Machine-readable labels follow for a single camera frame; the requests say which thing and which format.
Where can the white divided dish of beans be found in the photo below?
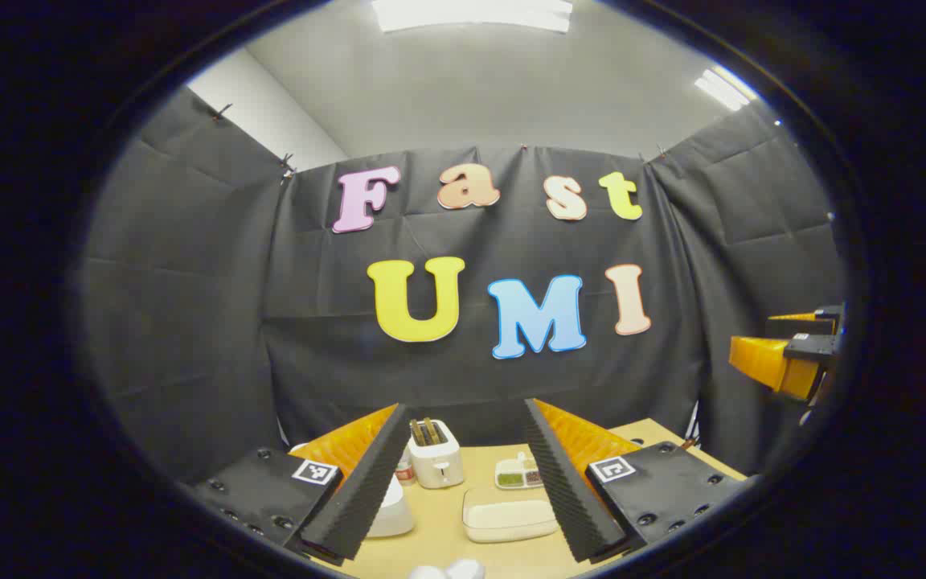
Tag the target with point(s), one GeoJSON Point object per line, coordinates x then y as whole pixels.
{"type": "Point", "coordinates": [518, 476]}

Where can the white toaster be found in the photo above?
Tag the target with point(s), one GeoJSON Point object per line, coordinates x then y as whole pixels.
{"type": "Point", "coordinates": [439, 466]}

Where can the white metal frame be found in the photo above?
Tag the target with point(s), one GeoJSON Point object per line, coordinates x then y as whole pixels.
{"type": "Point", "coordinates": [694, 422]}

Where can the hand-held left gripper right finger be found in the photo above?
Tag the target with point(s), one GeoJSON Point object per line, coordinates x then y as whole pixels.
{"type": "Point", "coordinates": [563, 482]}

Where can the black backdrop cloth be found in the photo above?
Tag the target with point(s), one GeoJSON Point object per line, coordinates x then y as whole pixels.
{"type": "Point", "coordinates": [214, 322]}

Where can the clear container of rice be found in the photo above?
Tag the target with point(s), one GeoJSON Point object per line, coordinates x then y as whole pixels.
{"type": "Point", "coordinates": [507, 519]}

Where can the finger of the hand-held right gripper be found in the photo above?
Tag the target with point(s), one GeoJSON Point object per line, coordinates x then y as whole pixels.
{"type": "Point", "coordinates": [809, 322]}
{"type": "Point", "coordinates": [768, 366]}

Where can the plastic bottle with red label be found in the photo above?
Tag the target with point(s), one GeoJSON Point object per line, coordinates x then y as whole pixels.
{"type": "Point", "coordinates": [405, 473]}

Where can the brown toast slice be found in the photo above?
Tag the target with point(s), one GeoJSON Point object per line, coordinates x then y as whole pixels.
{"type": "Point", "coordinates": [418, 433]}
{"type": "Point", "coordinates": [433, 430]}

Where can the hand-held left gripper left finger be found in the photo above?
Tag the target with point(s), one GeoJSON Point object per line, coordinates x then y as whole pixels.
{"type": "Point", "coordinates": [366, 482]}

